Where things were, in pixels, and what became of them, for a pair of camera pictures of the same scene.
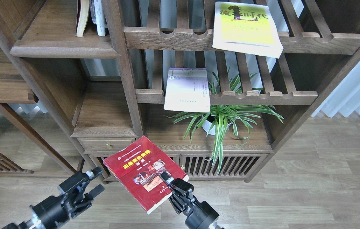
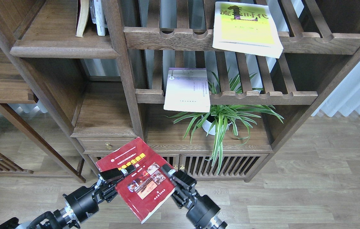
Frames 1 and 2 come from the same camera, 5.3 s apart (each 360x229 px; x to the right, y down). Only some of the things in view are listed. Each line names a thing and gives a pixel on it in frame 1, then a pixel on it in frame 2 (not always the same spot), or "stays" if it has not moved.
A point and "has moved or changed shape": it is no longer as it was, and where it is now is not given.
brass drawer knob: x=108 y=146 stays
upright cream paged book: x=82 y=11 stays
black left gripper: x=53 y=211 to x=83 y=200
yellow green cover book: x=245 y=27 stays
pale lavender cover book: x=187 y=89 stays
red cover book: x=137 y=168 has moved or changed shape
